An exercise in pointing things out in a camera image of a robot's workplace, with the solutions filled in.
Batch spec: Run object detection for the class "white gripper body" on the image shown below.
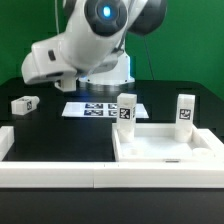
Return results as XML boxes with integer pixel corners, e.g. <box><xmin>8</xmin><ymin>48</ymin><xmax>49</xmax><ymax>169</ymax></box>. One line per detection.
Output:
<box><xmin>21</xmin><ymin>35</ymin><xmax>77</xmax><ymax>84</ymax></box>

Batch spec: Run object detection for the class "white square table top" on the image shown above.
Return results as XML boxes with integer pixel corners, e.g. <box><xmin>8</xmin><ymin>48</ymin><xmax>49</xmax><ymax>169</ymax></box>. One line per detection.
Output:
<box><xmin>112</xmin><ymin>123</ymin><xmax>224</xmax><ymax>163</ymax></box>

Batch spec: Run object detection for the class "white sheet with markers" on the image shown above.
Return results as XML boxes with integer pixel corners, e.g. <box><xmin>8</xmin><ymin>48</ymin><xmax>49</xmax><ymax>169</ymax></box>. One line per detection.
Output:
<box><xmin>62</xmin><ymin>102</ymin><xmax>149</xmax><ymax>118</ymax></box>

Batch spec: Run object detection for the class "white U-shaped fence wall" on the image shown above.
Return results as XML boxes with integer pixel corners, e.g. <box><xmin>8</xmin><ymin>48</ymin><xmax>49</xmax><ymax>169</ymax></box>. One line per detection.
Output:
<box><xmin>0</xmin><ymin>126</ymin><xmax>224</xmax><ymax>188</ymax></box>

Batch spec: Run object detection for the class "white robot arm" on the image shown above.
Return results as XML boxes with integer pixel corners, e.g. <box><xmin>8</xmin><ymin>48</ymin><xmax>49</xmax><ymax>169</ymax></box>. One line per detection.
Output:
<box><xmin>21</xmin><ymin>0</ymin><xmax>167</xmax><ymax>92</ymax></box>

